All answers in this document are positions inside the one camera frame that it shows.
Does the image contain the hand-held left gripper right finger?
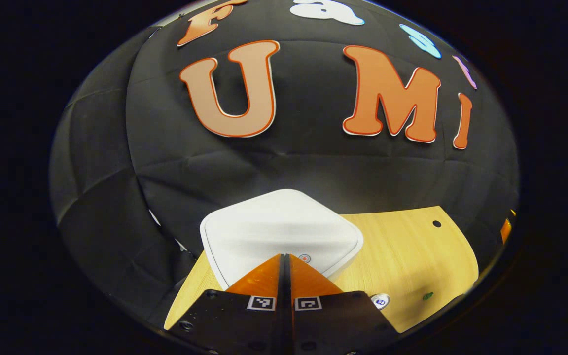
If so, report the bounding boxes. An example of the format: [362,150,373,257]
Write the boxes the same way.
[285,254,401,355]

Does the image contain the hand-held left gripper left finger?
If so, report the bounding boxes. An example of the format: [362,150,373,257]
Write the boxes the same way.
[166,254,287,355]

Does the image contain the white desktop garbage bin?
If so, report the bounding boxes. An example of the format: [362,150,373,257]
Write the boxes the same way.
[200,189,364,290]

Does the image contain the black backdrop cloth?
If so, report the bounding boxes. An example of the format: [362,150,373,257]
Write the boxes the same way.
[50,0,520,326]

